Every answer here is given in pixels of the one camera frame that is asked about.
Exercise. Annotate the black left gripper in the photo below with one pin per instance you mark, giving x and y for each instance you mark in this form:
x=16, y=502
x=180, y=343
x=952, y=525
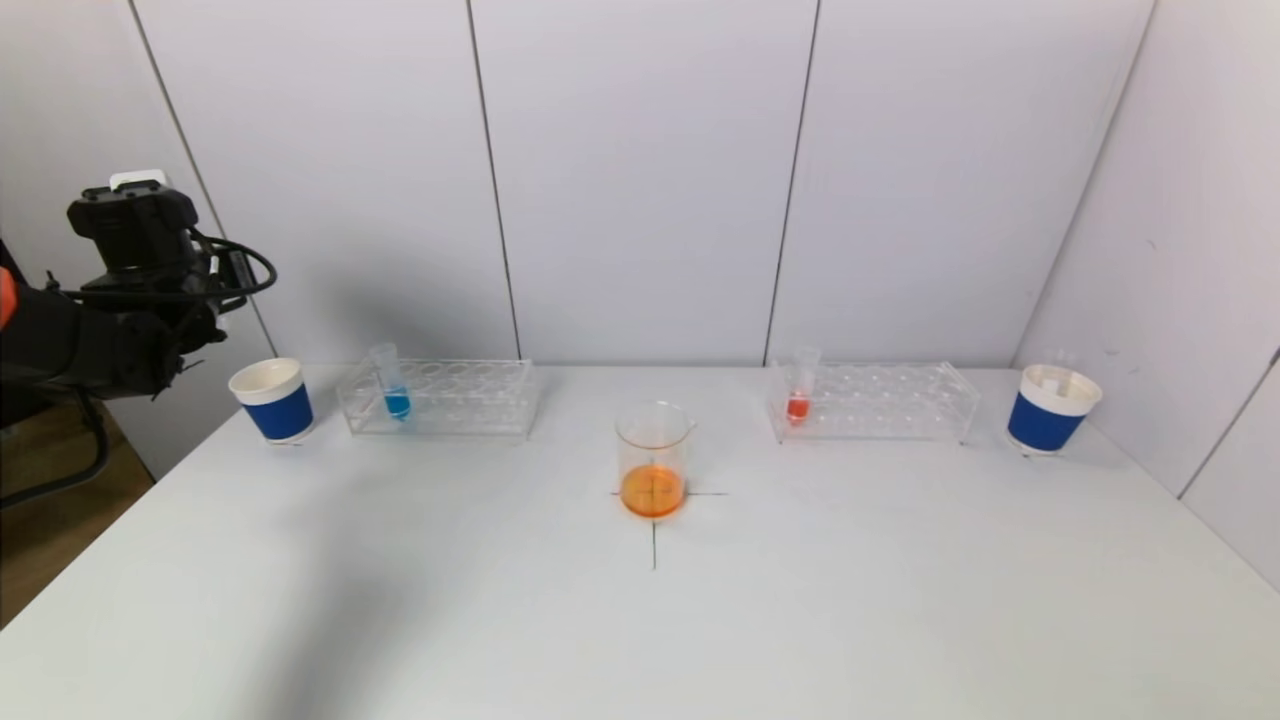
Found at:
x=237, y=277

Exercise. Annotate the test tube with yellow pigment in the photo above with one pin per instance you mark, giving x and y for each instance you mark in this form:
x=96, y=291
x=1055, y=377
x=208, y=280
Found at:
x=1057, y=380

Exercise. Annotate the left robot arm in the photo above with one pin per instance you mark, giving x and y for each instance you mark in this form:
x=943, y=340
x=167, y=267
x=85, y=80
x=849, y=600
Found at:
x=70, y=345

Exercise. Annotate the test tube with blue pigment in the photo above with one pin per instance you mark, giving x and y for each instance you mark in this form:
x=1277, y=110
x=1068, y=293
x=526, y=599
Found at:
x=397, y=403

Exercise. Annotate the clear acrylic test tube rack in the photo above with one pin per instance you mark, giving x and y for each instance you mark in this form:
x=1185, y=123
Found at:
x=460, y=412
x=880, y=410

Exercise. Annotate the clear glass beaker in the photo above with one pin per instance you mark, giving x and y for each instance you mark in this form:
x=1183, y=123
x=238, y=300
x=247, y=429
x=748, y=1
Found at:
x=654, y=492

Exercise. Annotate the test tube with red pigment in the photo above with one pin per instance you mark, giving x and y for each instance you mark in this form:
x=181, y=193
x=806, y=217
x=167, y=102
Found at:
x=797, y=407

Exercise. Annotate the blue and white paper cup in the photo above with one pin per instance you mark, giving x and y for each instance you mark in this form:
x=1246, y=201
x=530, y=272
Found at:
x=1040, y=425
x=280, y=412

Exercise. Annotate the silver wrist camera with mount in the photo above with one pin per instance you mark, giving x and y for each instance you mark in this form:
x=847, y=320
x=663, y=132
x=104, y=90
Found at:
x=138, y=180

